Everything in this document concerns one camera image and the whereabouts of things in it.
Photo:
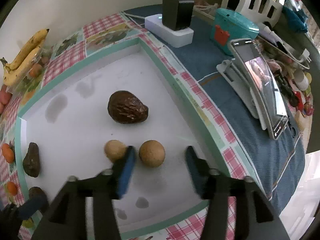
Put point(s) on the smartphone on stand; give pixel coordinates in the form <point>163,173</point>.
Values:
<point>264,89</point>

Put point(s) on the brown kiwi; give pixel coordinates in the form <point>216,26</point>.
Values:
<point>152,153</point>
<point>115,150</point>

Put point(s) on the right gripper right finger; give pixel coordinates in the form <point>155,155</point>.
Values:
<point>255,217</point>

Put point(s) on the dark avocado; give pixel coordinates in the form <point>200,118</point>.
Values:
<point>35,192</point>
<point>125,108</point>
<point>31,162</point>

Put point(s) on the white power strip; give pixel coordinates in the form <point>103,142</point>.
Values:
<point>176,39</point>

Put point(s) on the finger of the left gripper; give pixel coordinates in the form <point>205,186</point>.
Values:
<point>38,202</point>

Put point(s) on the tangerine inside container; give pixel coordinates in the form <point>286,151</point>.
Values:
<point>36,70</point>

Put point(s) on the middle red apple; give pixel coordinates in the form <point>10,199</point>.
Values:
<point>1,108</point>

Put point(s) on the dark avocado top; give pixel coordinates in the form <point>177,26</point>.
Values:
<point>125,108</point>

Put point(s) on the pink checkered fruit tablecloth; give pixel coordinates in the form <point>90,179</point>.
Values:
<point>78,47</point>

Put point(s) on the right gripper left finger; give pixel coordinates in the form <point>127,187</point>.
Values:
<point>66,216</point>

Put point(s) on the black power adapter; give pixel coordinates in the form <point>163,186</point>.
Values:
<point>177,14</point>

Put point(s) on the white tray teal rim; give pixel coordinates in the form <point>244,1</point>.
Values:
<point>69,121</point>

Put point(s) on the clear plastic fruit container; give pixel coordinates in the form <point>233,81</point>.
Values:
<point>31,67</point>

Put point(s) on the upper yellow banana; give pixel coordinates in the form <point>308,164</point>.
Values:
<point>31,44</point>

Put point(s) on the yellow banana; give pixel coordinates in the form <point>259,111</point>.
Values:
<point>31,44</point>
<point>12,77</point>

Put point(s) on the green apple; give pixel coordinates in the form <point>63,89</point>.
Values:
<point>29,223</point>

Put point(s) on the white phone stand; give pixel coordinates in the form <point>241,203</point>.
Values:
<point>241,86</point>

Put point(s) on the teal plastic box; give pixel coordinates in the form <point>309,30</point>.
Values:
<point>229,25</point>

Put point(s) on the lower yellow banana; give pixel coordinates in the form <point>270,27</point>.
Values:
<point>12,77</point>

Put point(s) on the orange tangerine front pair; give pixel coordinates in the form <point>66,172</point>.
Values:
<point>8,153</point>

